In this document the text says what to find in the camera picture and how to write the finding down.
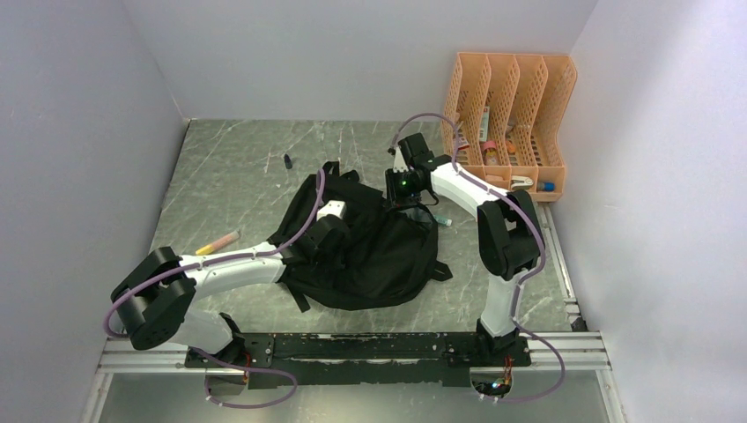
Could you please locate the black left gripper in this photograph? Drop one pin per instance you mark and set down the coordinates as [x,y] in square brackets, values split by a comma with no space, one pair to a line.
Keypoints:
[335,260]

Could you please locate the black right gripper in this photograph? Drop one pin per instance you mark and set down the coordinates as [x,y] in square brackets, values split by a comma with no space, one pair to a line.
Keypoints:
[394,196]

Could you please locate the black student backpack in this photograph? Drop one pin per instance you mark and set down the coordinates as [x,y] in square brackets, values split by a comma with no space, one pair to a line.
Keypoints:
[390,256]

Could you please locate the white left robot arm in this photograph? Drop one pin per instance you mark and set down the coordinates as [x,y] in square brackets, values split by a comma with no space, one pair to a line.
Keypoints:
[154,301]

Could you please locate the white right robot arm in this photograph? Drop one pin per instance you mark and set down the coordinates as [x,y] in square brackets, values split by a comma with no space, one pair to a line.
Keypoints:
[509,241]

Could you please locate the green white glue stick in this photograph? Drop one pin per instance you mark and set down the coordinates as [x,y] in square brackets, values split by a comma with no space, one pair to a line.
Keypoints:
[443,221]

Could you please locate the pink bottle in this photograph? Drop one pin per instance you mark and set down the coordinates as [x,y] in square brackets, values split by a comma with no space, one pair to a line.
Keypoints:
[490,153]

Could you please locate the tall white green box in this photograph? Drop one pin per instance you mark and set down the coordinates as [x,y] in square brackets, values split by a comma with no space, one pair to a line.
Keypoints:
[483,131]

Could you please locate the white stapler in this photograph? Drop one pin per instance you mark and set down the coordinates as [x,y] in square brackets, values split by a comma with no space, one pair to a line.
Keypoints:
[519,182]

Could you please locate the orange plastic desk organizer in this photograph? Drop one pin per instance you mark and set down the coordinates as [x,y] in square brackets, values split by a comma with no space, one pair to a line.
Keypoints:
[528,96]

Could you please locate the pink yellow highlighter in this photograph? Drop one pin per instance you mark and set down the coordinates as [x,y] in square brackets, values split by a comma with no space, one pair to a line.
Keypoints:
[218,244]

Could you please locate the grey blue sharpener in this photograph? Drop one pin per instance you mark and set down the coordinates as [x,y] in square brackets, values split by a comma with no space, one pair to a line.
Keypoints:
[545,186]

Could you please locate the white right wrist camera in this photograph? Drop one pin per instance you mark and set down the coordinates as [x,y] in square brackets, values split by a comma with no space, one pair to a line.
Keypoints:
[399,165]

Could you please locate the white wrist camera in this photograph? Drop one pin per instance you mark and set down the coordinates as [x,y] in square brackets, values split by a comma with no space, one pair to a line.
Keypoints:
[333,208]
[399,165]

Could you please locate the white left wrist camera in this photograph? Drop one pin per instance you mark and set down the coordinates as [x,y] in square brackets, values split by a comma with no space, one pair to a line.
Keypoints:
[333,208]

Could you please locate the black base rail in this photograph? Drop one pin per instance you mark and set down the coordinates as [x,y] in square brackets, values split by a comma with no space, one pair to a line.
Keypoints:
[377,358]

